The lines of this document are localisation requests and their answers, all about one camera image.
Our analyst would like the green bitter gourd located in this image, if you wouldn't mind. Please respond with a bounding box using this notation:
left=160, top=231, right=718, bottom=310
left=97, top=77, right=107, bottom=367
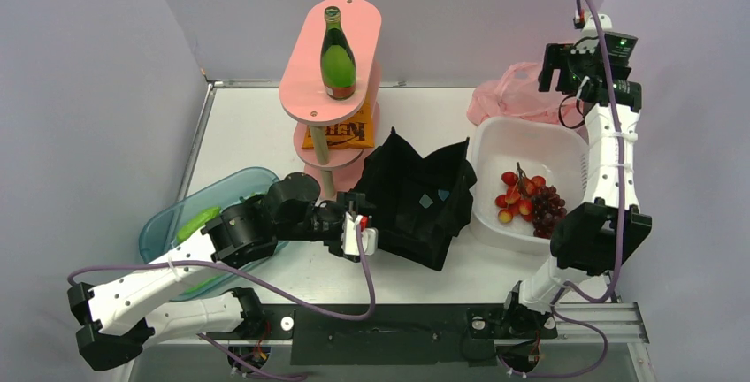
left=175, top=206, right=221, bottom=245

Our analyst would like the black fabric bag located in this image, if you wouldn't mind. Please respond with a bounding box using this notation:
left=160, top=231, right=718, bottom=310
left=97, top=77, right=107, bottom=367
left=352, top=128, right=478, bottom=271

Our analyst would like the orange snack bag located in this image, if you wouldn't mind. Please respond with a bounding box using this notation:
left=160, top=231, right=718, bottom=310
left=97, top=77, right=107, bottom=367
left=325, top=102, right=375, bottom=149

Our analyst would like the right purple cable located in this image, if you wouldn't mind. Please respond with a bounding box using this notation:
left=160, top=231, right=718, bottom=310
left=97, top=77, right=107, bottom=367
left=498, top=0, right=628, bottom=379

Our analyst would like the dark purple grape bunch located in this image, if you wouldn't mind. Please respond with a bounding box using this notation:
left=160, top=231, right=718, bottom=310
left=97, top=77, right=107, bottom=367
left=531, top=186, right=568, bottom=239

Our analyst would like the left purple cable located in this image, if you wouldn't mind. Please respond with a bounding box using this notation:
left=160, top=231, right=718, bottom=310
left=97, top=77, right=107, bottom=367
left=67, top=233, right=378, bottom=323

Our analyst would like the purple cable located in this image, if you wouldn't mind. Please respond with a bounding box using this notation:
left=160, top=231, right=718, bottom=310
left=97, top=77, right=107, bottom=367
left=498, top=0, right=628, bottom=379
left=67, top=233, right=378, bottom=323

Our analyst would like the pink three-tier shelf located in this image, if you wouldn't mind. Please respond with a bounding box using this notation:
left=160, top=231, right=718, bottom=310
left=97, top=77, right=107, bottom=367
left=279, top=0, right=381, bottom=199

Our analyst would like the green bottle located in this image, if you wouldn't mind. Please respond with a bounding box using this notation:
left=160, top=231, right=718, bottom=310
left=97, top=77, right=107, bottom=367
left=320, top=6, right=356, bottom=101

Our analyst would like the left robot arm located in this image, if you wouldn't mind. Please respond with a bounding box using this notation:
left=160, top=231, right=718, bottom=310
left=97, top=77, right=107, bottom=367
left=67, top=172, right=379, bottom=371

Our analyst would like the blue transparent tray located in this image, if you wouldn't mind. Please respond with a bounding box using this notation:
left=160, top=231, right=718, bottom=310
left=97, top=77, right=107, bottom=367
left=138, top=167, right=279, bottom=264

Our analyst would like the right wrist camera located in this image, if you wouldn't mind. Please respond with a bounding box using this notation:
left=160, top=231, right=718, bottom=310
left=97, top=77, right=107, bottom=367
left=573, top=10, right=613, bottom=36

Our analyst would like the pink plastic grocery bag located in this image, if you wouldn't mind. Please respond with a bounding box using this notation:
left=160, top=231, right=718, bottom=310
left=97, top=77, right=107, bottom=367
left=466, top=62, right=581, bottom=126

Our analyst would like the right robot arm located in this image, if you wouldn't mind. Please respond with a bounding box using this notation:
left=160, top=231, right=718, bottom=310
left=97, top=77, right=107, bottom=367
left=500, top=11, right=652, bottom=337

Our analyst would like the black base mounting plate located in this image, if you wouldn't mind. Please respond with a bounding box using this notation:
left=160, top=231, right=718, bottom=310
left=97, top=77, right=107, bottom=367
left=202, top=302, right=559, bottom=368

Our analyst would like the red cherry tomato bunch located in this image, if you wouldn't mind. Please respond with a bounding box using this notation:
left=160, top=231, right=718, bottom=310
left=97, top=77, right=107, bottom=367
left=494, top=163, right=547, bottom=225

